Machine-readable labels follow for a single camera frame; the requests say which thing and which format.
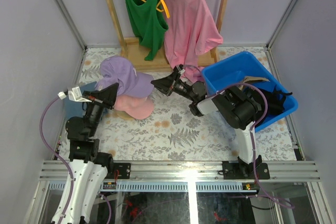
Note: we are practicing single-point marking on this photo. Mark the blue plastic bin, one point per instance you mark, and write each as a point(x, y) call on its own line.
point(234, 69)

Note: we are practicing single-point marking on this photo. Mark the beige sport cap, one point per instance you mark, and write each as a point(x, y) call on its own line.
point(252, 80)

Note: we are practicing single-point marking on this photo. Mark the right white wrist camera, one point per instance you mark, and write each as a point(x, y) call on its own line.
point(180, 69)

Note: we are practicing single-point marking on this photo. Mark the folded blue cloth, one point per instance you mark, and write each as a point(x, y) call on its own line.
point(85, 105)

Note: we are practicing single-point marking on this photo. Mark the purple cap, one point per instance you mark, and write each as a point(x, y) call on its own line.
point(131, 82)

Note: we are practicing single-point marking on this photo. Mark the wooden hat stand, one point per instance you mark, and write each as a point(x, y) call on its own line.
point(123, 115)

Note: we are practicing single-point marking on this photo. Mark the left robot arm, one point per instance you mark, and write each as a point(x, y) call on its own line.
point(81, 161)

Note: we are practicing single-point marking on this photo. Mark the black sport cap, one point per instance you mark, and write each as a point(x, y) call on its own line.
point(275, 100)

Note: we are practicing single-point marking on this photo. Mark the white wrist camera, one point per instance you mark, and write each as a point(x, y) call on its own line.
point(180, 69)
point(74, 94)

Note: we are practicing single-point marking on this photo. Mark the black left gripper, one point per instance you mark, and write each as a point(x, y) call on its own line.
point(98, 100)

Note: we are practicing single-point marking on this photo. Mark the pink cap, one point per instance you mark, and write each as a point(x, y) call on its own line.
point(138, 108)

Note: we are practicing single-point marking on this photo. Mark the wooden clothes rack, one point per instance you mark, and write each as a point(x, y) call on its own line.
point(131, 49)

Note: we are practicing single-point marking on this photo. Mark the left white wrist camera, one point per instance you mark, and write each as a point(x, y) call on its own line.
point(74, 94)

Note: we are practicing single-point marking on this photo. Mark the pink t-shirt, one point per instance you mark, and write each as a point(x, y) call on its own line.
point(192, 32)

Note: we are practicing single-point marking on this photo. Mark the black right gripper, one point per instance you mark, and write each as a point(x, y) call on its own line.
point(167, 84)

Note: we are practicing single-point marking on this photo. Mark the aluminium mounting rail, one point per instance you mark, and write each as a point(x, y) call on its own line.
point(160, 176)

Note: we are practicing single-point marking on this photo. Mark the green tank top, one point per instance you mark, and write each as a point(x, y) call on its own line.
point(147, 24)

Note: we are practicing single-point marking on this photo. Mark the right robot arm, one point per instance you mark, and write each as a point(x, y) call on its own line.
point(242, 105)

